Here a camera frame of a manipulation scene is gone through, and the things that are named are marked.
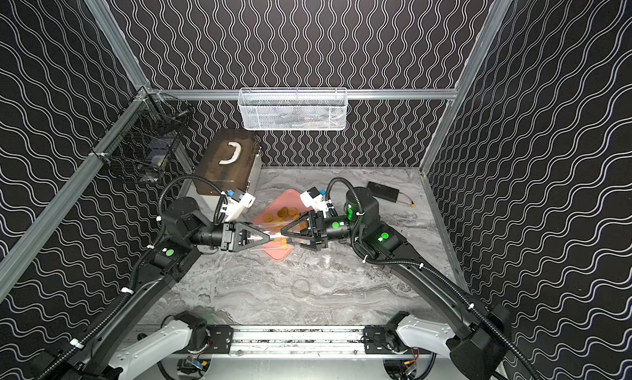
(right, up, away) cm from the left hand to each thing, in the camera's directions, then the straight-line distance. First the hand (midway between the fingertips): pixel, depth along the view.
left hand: (266, 239), depth 56 cm
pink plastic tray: (0, +8, +54) cm, 54 cm away
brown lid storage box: (-23, +23, +39) cm, 50 cm away
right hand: (+4, 0, +1) cm, 4 cm away
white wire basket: (-1, +54, +69) cm, 88 cm away
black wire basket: (-55, +30, +36) cm, 72 cm away
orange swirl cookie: (-3, +3, +47) cm, 47 cm away
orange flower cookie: (-9, +1, +47) cm, 47 cm away
